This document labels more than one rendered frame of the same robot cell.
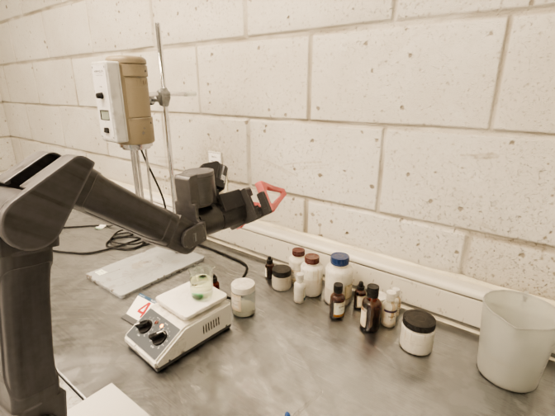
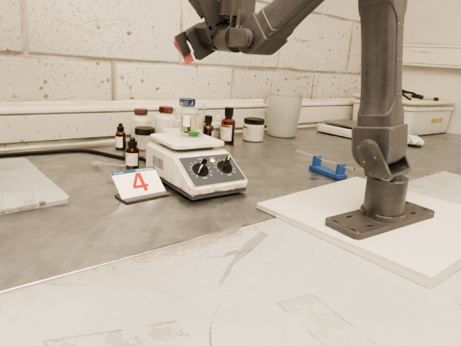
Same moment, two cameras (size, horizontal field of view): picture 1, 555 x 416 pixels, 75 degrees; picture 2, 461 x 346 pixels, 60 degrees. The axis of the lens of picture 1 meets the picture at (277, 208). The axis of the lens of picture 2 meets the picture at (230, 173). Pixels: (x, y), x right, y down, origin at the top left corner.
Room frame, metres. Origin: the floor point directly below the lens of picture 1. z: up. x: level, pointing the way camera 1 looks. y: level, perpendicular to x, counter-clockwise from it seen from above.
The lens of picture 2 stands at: (0.46, 0.98, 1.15)
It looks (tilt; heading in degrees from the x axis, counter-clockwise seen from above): 16 degrees down; 282
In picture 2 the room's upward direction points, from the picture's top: 4 degrees clockwise
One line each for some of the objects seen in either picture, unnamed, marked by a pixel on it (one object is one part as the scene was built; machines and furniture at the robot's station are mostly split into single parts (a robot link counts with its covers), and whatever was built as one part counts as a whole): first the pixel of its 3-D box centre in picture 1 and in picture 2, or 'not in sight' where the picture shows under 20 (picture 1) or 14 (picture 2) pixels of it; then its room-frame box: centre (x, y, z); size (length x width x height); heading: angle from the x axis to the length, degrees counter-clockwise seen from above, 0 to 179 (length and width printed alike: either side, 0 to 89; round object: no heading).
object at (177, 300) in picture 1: (192, 297); (186, 139); (0.72, 0.20, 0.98); 0.12 x 0.12 x 0.01; 49
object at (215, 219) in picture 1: (205, 217); (230, 34); (0.65, 0.14, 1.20); 0.07 x 0.06 x 0.07; 135
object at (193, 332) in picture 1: (183, 319); (192, 163); (0.70, 0.21, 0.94); 0.22 x 0.13 x 0.08; 139
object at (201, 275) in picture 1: (202, 281); (192, 118); (0.72, 0.17, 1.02); 0.06 x 0.05 x 0.08; 107
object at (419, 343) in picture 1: (417, 332); (253, 129); (0.66, -0.30, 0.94); 0.07 x 0.07 x 0.07
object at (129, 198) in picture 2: (141, 310); (140, 183); (0.76, 0.33, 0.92); 0.09 x 0.06 x 0.04; 55
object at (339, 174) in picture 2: not in sight; (328, 166); (0.42, 0.01, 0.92); 0.10 x 0.03 x 0.04; 135
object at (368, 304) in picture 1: (371, 306); (228, 125); (0.72, -0.22, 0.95); 0.04 x 0.04 x 0.11
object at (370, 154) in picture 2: not in sight; (383, 157); (0.35, 0.33, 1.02); 0.09 x 0.06 x 0.06; 58
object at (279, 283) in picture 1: (282, 277); (144, 138); (0.91, -0.01, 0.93); 0.05 x 0.05 x 0.06
